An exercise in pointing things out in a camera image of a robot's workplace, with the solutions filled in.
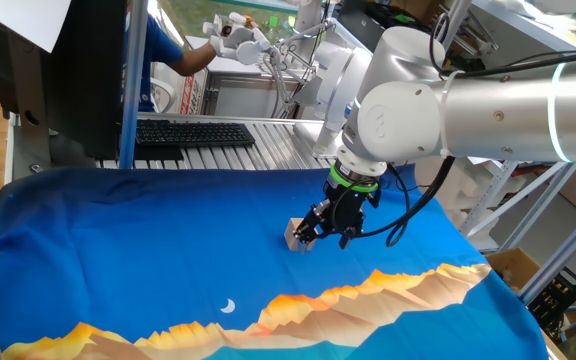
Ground black monitor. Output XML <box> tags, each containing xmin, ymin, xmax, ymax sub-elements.
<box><xmin>0</xmin><ymin>0</ymin><xmax>129</xmax><ymax>162</ymax></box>

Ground metal shelf rack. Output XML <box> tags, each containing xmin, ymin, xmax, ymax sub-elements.
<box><xmin>437</xmin><ymin>0</ymin><xmax>576</xmax><ymax>251</ymax></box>

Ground small wooden block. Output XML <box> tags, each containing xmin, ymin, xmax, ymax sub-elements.
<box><xmin>283</xmin><ymin>217</ymin><xmax>314</xmax><ymax>253</ymax></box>

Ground black perforated bracket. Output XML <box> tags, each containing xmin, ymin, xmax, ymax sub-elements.
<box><xmin>526</xmin><ymin>267</ymin><xmax>576</xmax><ymax>342</ymax></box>

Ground open cardboard box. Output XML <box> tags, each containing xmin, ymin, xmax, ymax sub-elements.
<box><xmin>485</xmin><ymin>247</ymin><xmax>576</xmax><ymax>360</ymax></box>

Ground blue aluminium post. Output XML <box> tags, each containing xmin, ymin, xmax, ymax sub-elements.
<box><xmin>118</xmin><ymin>0</ymin><xmax>150</xmax><ymax>170</ymax></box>

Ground grey metal cabinet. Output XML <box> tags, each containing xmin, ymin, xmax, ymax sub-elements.
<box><xmin>201</xmin><ymin>63</ymin><xmax>319</xmax><ymax>121</ymax></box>

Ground black flat pad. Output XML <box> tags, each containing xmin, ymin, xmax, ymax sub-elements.
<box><xmin>134</xmin><ymin>144</ymin><xmax>185</xmax><ymax>162</ymax></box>

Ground green flange ring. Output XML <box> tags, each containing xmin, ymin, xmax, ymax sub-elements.
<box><xmin>329</xmin><ymin>162</ymin><xmax>380</xmax><ymax>194</ymax></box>

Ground person in blue shirt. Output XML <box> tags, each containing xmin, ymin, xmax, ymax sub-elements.
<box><xmin>123</xmin><ymin>0</ymin><xmax>185</xmax><ymax>114</ymax></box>

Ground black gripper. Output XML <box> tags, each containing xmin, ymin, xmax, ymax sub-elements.
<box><xmin>292</xmin><ymin>177</ymin><xmax>383</xmax><ymax>254</ymax></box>

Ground box with red print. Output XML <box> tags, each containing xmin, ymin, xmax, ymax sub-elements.
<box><xmin>176</xmin><ymin>69</ymin><xmax>210</xmax><ymax>116</ymax></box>

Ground blue mountain print cloth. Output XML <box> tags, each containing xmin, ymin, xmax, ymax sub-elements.
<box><xmin>0</xmin><ymin>164</ymin><xmax>550</xmax><ymax>360</ymax></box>

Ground black keyboard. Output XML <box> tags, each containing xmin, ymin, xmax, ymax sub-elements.
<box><xmin>135</xmin><ymin>119</ymin><xmax>257</xmax><ymax>149</ymax></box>

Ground white foam blocks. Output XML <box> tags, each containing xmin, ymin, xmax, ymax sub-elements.
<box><xmin>414</xmin><ymin>157</ymin><xmax>519</xmax><ymax>227</ymax></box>

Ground silver aluminium frame beam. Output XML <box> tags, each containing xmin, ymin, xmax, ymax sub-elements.
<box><xmin>517</xmin><ymin>194</ymin><xmax>576</xmax><ymax>306</ymax></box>

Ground bare forearm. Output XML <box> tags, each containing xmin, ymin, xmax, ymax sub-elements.
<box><xmin>170</xmin><ymin>42</ymin><xmax>218</xmax><ymax>78</ymax></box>

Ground white paper sheet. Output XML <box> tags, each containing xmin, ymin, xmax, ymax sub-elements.
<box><xmin>0</xmin><ymin>0</ymin><xmax>73</xmax><ymax>54</ymax></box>

